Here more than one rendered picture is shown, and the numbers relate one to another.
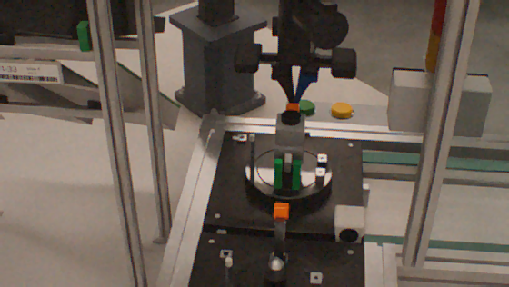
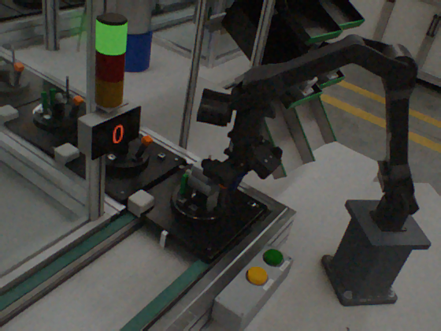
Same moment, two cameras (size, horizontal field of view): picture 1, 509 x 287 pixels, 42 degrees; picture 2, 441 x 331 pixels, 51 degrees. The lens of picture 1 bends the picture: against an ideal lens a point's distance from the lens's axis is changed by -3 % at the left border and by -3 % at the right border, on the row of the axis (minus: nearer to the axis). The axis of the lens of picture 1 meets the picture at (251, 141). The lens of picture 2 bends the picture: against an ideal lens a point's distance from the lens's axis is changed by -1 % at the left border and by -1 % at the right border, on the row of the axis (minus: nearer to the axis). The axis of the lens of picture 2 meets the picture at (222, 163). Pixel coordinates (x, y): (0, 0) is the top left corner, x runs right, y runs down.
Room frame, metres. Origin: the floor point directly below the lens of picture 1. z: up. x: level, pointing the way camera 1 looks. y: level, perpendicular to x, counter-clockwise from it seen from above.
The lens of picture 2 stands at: (1.19, -0.83, 1.69)
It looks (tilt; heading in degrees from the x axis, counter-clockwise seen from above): 35 degrees down; 112
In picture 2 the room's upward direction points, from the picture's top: 12 degrees clockwise
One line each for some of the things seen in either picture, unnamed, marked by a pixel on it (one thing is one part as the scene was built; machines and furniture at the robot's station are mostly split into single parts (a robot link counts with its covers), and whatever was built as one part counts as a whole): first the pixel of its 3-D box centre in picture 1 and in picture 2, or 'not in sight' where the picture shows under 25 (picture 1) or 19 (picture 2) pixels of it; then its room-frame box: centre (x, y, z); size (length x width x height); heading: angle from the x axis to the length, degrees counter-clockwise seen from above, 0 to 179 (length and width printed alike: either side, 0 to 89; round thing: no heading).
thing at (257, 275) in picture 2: (341, 111); (257, 276); (1.05, -0.17, 0.96); 0.04 x 0.04 x 0.02
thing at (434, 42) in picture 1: (448, 49); (109, 88); (0.71, -0.24, 1.28); 0.05 x 0.05 x 0.05
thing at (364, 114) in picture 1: (340, 124); (253, 286); (1.05, -0.17, 0.93); 0.21 x 0.07 x 0.06; 84
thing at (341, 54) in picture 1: (296, 44); (242, 146); (0.92, -0.07, 1.17); 0.19 x 0.06 x 0.08; 83
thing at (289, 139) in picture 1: (289, 137); (201, 172); (0.84, -0.06, 1.06); 0.08 x 0.04 x 0.07; 174
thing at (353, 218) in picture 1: (348, 224); (140, 203); (0.74, -0.15, 0.97); 0.05 x 0.05 x 0.04; 84
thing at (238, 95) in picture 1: (218, 60); (372, 252); (1.24, 0.07, 0.96); 0.15 x 0.15 x 0.20; 39
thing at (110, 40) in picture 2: not in sight; (111, 35); (0.71, -0.24, 1.38); 0.05 x 0.05 x 0.05
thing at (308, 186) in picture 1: (288, 173); (200, 201); (0.85, -0.06, 0.98); 0.14 x 0.14 x 0.02
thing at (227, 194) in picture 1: (287, 183); (199, 207); (0.85, -0.06, 0.96); 0.24 x 0.24 x 0.02; 84
